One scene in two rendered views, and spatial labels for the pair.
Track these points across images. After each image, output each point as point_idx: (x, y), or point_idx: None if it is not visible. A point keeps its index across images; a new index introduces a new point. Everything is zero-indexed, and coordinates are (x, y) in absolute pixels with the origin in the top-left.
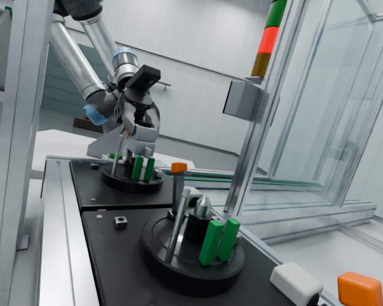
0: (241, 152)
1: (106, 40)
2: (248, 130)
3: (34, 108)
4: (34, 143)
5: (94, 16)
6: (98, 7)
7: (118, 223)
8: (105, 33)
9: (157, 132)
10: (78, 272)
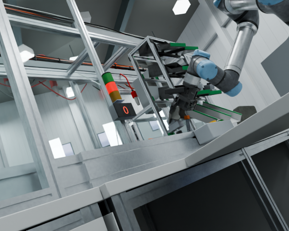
0: (130, 134)
1: (238, 6)
2: (125, 124)
3: (164, 129)
4: (191, 128)
5: (228, 10)
6: (223, 4)
7: None
8: (235, 4)
9: (168, 120)
10: None
